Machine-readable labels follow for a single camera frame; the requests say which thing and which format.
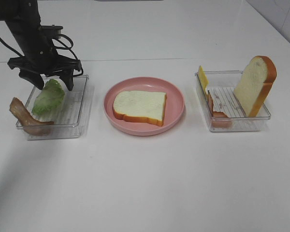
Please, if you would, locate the clear plastic tray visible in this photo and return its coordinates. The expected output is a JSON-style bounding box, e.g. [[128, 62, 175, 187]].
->
[[195, 71, 271, 132], [15, 75, 94, 140]]

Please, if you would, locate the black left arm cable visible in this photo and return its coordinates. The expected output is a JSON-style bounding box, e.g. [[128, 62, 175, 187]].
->
[[0, 25, 84, 78]]

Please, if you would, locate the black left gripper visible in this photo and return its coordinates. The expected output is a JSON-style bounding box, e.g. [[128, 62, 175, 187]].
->
[[7, 21, 83, 91]]

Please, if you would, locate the clear left plastic tray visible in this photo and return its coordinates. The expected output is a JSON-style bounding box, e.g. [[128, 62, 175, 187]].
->
[[15, 75, 94, 140]]

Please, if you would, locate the clear right plastic tray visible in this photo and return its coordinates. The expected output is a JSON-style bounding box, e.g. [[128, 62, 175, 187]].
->
[[195, 71, 271, 132]]

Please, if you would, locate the bacon strip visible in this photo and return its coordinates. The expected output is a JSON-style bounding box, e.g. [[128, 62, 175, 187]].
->
[[207, 90, 232, 128], [9, 97, 54, 136]]

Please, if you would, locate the pink round plate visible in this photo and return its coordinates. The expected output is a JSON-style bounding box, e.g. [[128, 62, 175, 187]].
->
[[103, 77, 185, 136]]

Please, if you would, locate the yellow cheese slice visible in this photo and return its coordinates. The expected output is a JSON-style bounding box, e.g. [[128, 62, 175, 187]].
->
[[198, 66, 209, 94]]

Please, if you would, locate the bread slice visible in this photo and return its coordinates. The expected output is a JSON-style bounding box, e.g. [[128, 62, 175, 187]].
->
[[233, 56, 277, 117], [113, 90, 167, 127]]

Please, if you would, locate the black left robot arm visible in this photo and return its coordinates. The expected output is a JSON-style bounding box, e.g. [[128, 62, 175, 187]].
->
[[0, 0, 83, 90]]

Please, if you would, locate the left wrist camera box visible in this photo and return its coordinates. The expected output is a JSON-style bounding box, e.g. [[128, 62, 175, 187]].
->
[[40, 25, 63, 39]]

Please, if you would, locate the green lettuce leaf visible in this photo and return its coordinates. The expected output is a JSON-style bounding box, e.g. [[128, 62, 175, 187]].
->
[[32, 79, 65, 116]]

